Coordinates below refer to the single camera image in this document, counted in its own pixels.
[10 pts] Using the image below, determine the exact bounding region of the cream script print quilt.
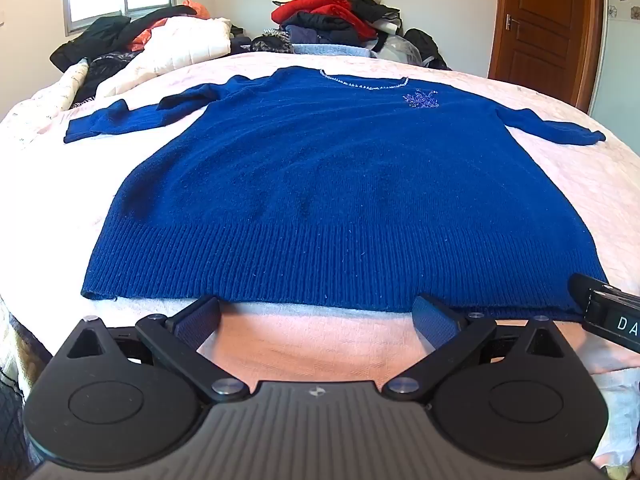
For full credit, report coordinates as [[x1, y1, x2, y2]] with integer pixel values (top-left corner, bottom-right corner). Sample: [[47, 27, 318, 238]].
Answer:
[[29, 59, 92, 113]]

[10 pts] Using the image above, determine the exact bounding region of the blue knit sweater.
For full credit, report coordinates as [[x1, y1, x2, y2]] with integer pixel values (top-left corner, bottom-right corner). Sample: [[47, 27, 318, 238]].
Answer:
[[63, 66, 612, 322]]

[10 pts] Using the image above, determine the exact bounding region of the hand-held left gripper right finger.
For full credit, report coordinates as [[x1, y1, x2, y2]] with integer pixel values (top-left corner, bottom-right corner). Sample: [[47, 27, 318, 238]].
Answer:
[[382, 294, 581, 404]]

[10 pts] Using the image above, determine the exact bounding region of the light blue quilt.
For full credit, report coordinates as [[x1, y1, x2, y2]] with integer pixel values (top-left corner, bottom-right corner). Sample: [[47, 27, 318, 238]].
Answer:
[[292, 42, 374, 59]]

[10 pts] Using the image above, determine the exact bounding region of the pink floral bed blanket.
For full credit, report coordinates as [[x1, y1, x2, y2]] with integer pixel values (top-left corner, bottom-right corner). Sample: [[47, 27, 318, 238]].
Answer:
[[0, 51, 640, 480]]

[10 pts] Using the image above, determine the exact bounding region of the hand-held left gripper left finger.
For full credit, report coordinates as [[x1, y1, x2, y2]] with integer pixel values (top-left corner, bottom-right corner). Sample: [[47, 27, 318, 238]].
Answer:
[[52, 295, 248, 404]]

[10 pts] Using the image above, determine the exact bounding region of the clear plastic bag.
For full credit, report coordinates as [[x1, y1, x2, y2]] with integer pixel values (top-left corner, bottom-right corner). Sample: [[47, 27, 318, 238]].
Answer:
[[378, 35, 422, 66]]

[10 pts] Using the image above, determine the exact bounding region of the dark patterned cloth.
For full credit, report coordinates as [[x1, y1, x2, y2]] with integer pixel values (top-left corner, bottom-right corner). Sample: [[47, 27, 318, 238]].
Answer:
[[74, 52, 137, 105]]

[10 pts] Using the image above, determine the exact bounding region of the black backpack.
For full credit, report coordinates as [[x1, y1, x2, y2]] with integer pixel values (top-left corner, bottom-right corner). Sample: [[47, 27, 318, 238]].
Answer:
[[403, 28, 452, 72]]

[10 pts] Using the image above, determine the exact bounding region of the black jacket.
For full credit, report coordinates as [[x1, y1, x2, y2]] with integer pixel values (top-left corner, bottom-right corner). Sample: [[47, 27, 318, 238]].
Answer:
[[50, 5, 199, 74]]

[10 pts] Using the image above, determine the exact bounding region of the orange garment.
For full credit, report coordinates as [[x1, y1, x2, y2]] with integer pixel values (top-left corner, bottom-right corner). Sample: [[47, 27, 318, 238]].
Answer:
[[127, 0, 212, 54]]

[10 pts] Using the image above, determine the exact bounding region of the red sweater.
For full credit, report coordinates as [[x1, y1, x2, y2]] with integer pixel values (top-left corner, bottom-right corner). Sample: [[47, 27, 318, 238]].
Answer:
[[271, 0, 379, 42]]

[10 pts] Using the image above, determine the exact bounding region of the pile of dark clothes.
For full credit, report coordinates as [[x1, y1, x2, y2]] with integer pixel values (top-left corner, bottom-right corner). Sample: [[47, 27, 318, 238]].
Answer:
[[250, 0, 404, 59]]

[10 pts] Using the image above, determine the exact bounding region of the brown wooden door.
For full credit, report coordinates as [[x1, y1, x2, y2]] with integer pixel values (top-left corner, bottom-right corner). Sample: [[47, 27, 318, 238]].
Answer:
[[487, 0, 607, 114]]

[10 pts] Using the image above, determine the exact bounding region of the leopard print cloth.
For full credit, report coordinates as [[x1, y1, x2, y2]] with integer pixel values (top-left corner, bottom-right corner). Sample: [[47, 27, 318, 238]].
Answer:
[[249, 30, 296, 55]]

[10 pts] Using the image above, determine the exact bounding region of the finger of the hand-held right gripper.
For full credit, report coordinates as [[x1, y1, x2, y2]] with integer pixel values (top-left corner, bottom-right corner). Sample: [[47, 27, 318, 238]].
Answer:
[[569, 272, 609, 314]]

